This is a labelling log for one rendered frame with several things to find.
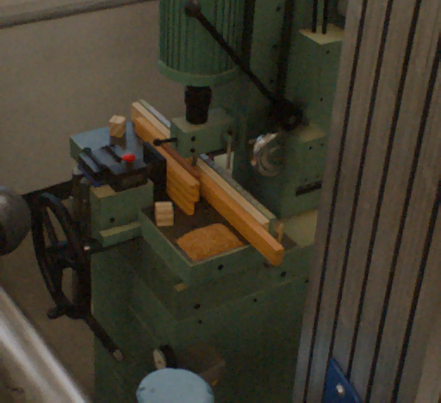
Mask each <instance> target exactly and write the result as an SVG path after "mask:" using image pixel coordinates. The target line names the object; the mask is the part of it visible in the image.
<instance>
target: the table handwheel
mask: <svg viewBox="0 0 441 403"><path fill-rule="evenodd" d="M46 207H49V208H50V209H51V210H52V211H53V214H54V215H55V217H56V218H57V220H58V221H59V223H60V225H61V226H62V228H63V231H64V233H65V237H66V239H67V242H68V243H67V242H65V241H63V242H60V243H59V241H58V239H57V235H56V233H55V231H54V229H53V224H52V222H51V219H50V216H49V213H48V211H47V209H46ZM43 222H44V225H45V228H46V230H47V235H49V238H50V241H51V245H48V246H46V243H45V238H44V231H43ZM31 233H32V240H33V245H34V252H35V256H36V260H37V263H38V266H39V269H40V272H41V274H42V276H43V279H44V282H45V284H46V286H47V289H48V291H49V294H50V295H51V297H52V299H53V300H54V301H55V303H56V305H57V307H58V306H63V304H68V303H70V301H69V300H68V299H67V297H66V296H65V293H64V291H63V273H64V269H67V268H73V269H74V270H75V271H76V272H77V276H78V304H77V307H75V305H73V306H74V307H75V310H73V311H71V312H69V313H67V314H66V315H65V316H67V317H68V318H70V319H82V318H83V317H84V316H85V315H86V314H87V313H88V312H89V310H90V304H91V296H92V288H91V278H90V267H89V263H88V258H87V256H89V255H94V254H97V253H99V252H102V251H105V250H107V249H111V248H114V247H117V246H120V245H124V244H128V243H132V242H133V241H134V238H132V239H130V240H128V241H123V242H120V243H118V244H115V245H110V246H106V247H103V245H101V244H100V243H99V242H98V240H97V239H96V237H94V238H93V239H90V240H89V241H83V240H82V239H81V235H79V233H78V230H77V227H76V224H75V222H74V220H73V218H72V217H71V215H70V212H68V211H67V209H66V207H65V206H64V204H63V203H62V202H61V201H60V199H59V198H57V197H56V196H54V195H51V194H48V193H43V194H40V195H38V196H36V197H35V198H34V202H33V204H32V207H31ZM54 272H55V274H54Z"/></svg>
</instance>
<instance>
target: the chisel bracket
mask: <svg viewBox="0 0 441 403"><path fill-rule="evenodd" d="M230 130H232V131H233V133H234V134H235V131H236V119H235V118H234V117H233V116H231V115H230V114H229V113H228V112H227V111H226V110H225V109H223V108H222V107H218V108H212V109H209V110H208V121H207V122H205V123H202V125H196V124H193V123H190V122H187V121H186V120H185V116H182V117H178V118H174V119H171V121H170V139H171V137H177V138H178V142H171V143H170V146H171V147H172V148H173V149H174V151H176V152H177V153H178V154H179V155H181V156H182V157H183V158H191V157H194V156H197V155H202V154H205V153H208V152H214V151H218V149H221V148H224V147H227V143H228V142H226V141H225V140H224V139H223V133H224V132H228V131H230Z"/></svg>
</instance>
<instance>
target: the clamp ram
mask: <svg viewBox="0 0 441 403"><path fill-rule="evenodd" d="M143 161H144V162H145V163H146V165H147V178H148V179H149V180H151V181H152V182H153V186H154V187H155V188H156V190H157V191H158V192H159V193H160V194H163V193H166V184H167V158H166V157H165V156H164V155H162V154H161V153H160V152H158V150H157V149H156V148H155V147H154V146H153V145H152V144H151V143H149V142H145V143H143Z"/></svg>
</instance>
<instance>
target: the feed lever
mask: <svg viewBox="0 0 441 403"><path fill-rule="evenodd" d="M201 11H202V6H201V4H200V2H199V1H198V0H187V1H186V2H185V3H184V5H183V12H184V14H185V15H186V16H188V17H196V18H197V19H198V21H199V22H200V23H201V24H202V25H203V26H204V27H205V28H206V29H207V31H208V32H209V33H210V34H211V35H212V37H213V38H214V39H216V40H217V42H218V43H219V44H220V46H221V47H222V48H223V49H224V50H225V51H226V53H227V54H228V55H229V56H230V57H231V58H232V59H233V61H234V62H235V63H236V65H237V66H238V67H240V69H241V70H242V71H243V72H244V73H245V74H246V75H247V77H248V78H249V79H250V80H251V81H252V82H253V83H254V84H255V85H256V86H257V87H258V89H259V90H260V91H261V93H262V94H263V95H264V96H266V97H267V98H268V101H269V102H270V103H271V104H272V105H271V106H270V110H269V118H270V120H271V121H272V122H273V123H275V124H276V126H277V127H280V128H281V129H282V130H283V131H285V132H288V131H292V130H294V129H296V128H297V127H298V125H299V123H302V124H306V125H307V124H309V122H310V120H309V119H308V118H306V117H303V112H301V109H300V108H299V107H297V106H296V105H294V104H293V103H292V102H290V101H289V99H287V98H284V97H283V98H279V99H276V98H275V97H274V96H273V95H272V94H271V93H270V92H269V91H268V90H267V87H266V86H265V85H263V84H262V83H261V82H260V80H259V79H258V78H257V77H256V75H255V73H254V72H253V71H251V70H250V69H249V68H248V66H247V65H246V64H245V62H244V61H243V60H242V58H241V57H239V56H238V55H237V54H236V52H235V51H234V50H233V49H232V48H231V47H230V45H229V44H228V43H227V42H226V41H225V40H224V39H223V37H222V36H221V35H220V34H219V33H218V31H217V29H216V28H214V27H213V26H212V25H211V23H210V22H209V21H208V19H207V18H206V17H205V15H204V14H202V13H201Z"/></svg>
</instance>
